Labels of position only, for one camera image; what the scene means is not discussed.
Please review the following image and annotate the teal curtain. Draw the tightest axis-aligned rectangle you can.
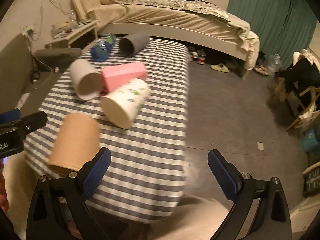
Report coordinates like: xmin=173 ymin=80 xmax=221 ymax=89
xmin=227 ymin=0 xmax=318 ymax=67

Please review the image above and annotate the beige trouser leg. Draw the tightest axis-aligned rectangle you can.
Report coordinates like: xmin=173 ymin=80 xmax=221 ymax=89
xmin=147 ymin=194 xmax=229 ymax=240

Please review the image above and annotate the pink rectangular box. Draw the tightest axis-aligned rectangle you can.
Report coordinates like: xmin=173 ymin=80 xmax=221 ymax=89
xmin=101 ymin=62 xmax=147 ymax=93

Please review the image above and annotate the large clear water jug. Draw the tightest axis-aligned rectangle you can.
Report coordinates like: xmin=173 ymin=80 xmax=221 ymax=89
xmin=266 ymin=54 xmax=283 ymax=77

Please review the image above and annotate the bed with beige sheet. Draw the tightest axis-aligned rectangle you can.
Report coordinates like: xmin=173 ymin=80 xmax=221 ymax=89
xmin=72 ymin=0 xmax=260 ymax=79

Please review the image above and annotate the white paper scrap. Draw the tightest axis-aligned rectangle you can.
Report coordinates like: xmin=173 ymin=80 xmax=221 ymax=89
xmin=257 ymin=142 xmax=264 ymax=151

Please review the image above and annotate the teal plastic basket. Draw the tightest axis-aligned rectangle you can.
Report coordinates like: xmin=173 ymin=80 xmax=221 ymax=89
xmin=302 ymin=126 xmax=319 ymax=152

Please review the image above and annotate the brown paper cup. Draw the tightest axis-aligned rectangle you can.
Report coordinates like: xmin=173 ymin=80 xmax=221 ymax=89
xmin=48 ymin=113 xmax=100 ymax=175

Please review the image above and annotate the grey white checkered tablecloth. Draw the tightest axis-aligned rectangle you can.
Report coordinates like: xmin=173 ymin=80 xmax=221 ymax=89
xmin=24 ymin=38 xmax=189 ymax=223

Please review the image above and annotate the person's left hand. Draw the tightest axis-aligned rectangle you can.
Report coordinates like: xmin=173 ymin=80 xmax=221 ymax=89
xmin=0 ymin=173 xmax=9 ymax=212

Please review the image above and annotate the patterned floral blanket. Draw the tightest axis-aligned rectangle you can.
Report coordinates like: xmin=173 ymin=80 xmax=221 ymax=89
xmin=112 ymin=0 xmax=230 ymax=22

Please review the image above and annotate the red white sneaker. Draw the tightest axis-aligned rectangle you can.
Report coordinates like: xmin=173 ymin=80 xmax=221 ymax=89
xmin=197 ymin=49 xmax=206 ymax=65

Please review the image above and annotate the dark grey cushioned stool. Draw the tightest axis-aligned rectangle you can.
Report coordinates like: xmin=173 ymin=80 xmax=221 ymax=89
xmin=34 ymin=48 xmax=82 ymax=73

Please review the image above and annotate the white cup green print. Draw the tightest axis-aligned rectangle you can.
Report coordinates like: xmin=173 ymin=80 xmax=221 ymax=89
xmin=101 ymin=79 xmax=150 ymax=129

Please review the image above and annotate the grey cup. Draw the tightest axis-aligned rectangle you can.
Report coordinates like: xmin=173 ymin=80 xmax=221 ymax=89
xmin=119 ymin=32 xmax=150 ymax=57

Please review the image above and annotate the green slipper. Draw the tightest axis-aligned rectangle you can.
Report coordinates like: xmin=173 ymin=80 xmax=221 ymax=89
xmin=210 ymin=63 xmax=229 ymax=73

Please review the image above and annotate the blue plastic water bottle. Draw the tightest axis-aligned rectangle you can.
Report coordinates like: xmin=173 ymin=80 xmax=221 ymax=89
xmin=90 ymin=33 xmax=116 ymax=62

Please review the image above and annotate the plain white paper cup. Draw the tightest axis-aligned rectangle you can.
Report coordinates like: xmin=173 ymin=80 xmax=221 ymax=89
xmin=69 ymin=59 xmax=104 ymax=101

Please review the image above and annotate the white power strip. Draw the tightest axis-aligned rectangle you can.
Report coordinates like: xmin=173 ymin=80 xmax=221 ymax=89
xmin=21 ymin=25 xmax=35 ymax=40

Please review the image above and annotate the wooden chair with clothes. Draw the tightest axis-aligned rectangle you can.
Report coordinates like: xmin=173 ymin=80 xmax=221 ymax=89
xmin=274 ymin=49 xmax=319 ymax=131

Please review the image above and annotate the white bedside table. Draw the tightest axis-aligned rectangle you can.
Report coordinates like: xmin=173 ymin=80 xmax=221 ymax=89
xmin=44 ymin=20 xmax=98 ymax=49

